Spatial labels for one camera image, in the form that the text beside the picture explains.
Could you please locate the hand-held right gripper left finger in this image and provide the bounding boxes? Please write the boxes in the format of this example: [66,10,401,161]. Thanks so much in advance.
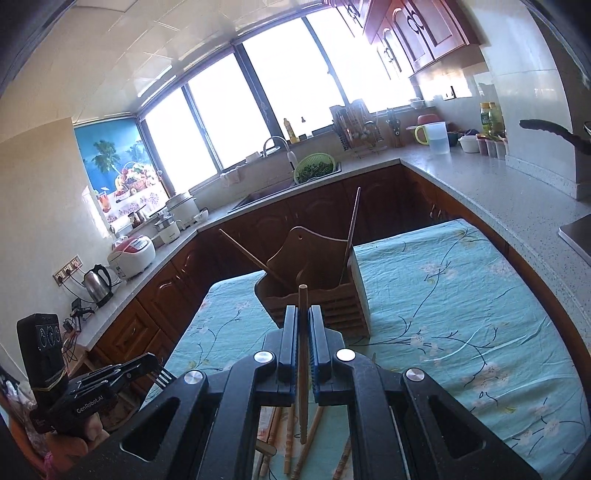
[67,305,301,480]

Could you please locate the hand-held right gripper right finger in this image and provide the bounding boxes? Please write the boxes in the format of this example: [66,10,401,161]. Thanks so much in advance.
[309,305,542,480]

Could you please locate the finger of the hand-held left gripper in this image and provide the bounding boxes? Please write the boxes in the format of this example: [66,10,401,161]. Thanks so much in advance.
[98,370,151,396]
[92,352,161,385]

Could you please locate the wooden chopstick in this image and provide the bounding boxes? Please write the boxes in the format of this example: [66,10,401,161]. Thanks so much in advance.
[283,406,297,474]
[218,228,288,288]
[298,285,310,445]
[257,406,283,479]
[331,438,352,480]
[340,187,362,283]
[292,406,325,479]

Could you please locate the wooden utensil holder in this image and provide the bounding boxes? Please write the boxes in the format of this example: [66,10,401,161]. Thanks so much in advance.
[254,224,373,339]

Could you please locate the person's left hand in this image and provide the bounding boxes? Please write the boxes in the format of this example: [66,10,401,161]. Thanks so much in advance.
[44,426,110,468]

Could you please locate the steel electric kettle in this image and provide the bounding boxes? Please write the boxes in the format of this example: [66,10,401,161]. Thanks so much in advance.
[82,263,114,308]

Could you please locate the wooden lower cabinets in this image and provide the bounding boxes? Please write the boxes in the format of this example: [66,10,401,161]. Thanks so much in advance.
[87,163,509,370]

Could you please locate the wooden cabinets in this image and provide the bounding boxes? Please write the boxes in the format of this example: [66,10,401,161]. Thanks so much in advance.
[87,163,509,370]
[322,0,482,78]

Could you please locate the white and pink rice cooker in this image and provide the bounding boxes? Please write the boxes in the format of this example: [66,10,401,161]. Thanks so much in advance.
[107,234,157,280]

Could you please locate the small white cooker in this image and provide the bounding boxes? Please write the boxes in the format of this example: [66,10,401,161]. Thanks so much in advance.
[154,217,184,246]

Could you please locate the floral turquoise tablecloth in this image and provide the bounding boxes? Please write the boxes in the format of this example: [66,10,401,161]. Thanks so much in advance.
[159,219,591,480]

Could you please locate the kitchen sink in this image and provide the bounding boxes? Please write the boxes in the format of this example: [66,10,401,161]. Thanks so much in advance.
[228,165,343,214]

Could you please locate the large white steamer pot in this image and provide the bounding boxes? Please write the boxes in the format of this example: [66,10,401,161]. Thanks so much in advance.
[164,191,199,223]

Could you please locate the green colander with vegetables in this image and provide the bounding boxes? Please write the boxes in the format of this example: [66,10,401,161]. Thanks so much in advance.
[293,154,334,184]

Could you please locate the chrome sink faucet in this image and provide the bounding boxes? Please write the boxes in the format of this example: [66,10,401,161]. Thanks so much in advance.
[262,136,297,174]

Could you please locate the dish drying rack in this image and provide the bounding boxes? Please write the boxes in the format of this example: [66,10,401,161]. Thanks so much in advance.
[329,99,389,158]

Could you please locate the dark knife block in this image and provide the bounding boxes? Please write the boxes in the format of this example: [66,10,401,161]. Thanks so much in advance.
[385,108,405,149]

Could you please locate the kitchen window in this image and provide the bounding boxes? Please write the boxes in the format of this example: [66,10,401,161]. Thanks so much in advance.
[137,4,419,195]

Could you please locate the row of spice jars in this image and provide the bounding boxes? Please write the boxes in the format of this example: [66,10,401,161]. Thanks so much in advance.
[475,133,509,160]

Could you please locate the steel gas stove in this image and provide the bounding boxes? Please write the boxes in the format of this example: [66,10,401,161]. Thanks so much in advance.
[557,216,591,267]

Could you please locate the yellow cooking oil bottles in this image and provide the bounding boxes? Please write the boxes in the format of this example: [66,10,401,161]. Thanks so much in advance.
[479,101,504,140]

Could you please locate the wooden upper cabinets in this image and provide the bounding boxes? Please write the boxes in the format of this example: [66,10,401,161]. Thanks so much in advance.
[322,0,482,78]

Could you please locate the tangle of cables and chargers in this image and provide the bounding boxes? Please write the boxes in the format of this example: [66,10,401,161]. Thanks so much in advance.
[59,297,96,366]

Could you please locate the wall power outlet strip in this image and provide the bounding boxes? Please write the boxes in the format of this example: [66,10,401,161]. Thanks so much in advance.
[52,255,83,285]

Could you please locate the fruit and palm wall poster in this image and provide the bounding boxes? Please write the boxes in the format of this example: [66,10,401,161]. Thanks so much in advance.
[74,121,170,228]

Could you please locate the clear pitcher with green handle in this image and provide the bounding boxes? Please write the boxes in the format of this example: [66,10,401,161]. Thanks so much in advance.
[414,120,451,156]

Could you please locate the black wok with handle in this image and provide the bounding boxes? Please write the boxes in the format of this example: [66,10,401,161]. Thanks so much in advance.
[519,117,591,156]

